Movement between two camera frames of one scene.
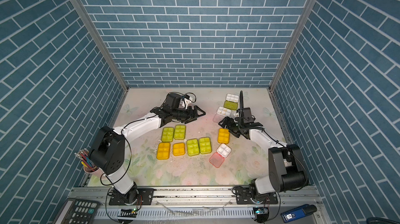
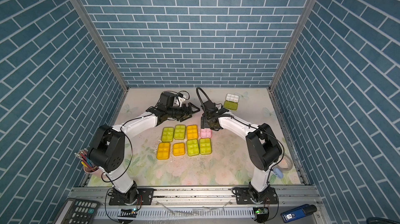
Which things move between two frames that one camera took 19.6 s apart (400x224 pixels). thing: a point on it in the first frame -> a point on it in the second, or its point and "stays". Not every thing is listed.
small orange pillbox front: (178, 149) stays
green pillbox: (179, 132) stays
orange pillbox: (163, 151) stays
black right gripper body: (235, 127) -> (206, 122)
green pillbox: (192, 146) stays
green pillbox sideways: (167, 134) stays
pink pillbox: (217, 159) -> (205, 133)
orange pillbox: (223, 136) -> (192, 132)
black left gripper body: (183, 114) stays
